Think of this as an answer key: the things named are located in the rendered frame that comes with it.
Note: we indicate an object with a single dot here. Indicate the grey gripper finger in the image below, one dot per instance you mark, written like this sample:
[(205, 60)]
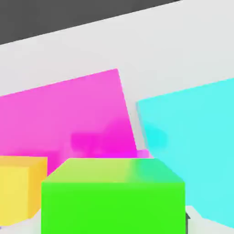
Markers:
[(192, 222)]

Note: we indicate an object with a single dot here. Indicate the small yellow cube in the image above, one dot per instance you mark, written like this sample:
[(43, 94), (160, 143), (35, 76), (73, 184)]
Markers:
[(14, 193)]

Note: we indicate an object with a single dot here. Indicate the small green cube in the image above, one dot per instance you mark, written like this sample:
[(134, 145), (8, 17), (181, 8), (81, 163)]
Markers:
[(113, 206)]

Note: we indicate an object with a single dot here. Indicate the large cyan box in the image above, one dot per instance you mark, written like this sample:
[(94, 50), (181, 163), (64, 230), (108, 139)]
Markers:
[(197, 146)]

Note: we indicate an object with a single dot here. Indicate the large magenta box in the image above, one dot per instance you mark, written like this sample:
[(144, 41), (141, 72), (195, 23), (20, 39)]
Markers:
[(60, 117)]

